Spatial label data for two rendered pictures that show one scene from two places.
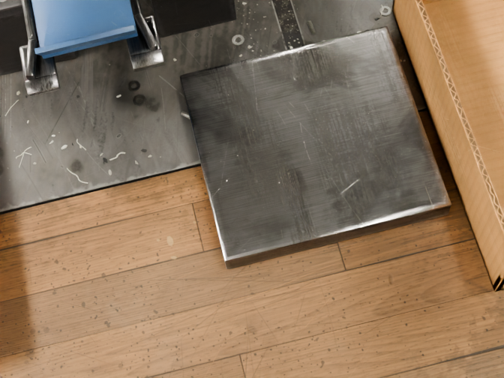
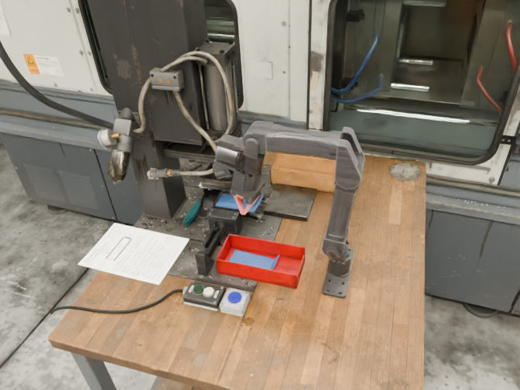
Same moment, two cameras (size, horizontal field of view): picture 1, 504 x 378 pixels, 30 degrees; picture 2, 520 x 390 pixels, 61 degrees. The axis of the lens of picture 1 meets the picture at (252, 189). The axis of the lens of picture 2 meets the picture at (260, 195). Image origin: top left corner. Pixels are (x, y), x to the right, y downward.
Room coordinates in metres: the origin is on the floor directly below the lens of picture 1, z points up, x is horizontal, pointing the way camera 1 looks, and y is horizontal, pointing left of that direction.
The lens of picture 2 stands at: (-0.12, 1.14, 1.92)
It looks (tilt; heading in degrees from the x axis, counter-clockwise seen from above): 38 degrees down; 295
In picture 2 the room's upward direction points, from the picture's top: 3 degrees counter-clockwise
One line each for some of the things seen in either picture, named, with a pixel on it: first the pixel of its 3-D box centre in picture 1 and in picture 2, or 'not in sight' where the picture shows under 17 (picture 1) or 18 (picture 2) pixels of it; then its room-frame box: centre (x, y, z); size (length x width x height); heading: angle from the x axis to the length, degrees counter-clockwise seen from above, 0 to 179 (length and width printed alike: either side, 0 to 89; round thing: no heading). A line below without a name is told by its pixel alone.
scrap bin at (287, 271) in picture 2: not in sight; (261, 260); (0.29, 0.28, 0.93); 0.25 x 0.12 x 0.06; 6
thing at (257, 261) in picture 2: not in sight; (253, 260); (0.32, 0.28, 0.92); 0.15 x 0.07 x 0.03; 3
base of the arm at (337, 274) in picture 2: not in sight; (339, 262); (0.07, 0.21, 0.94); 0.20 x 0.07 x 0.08; 96
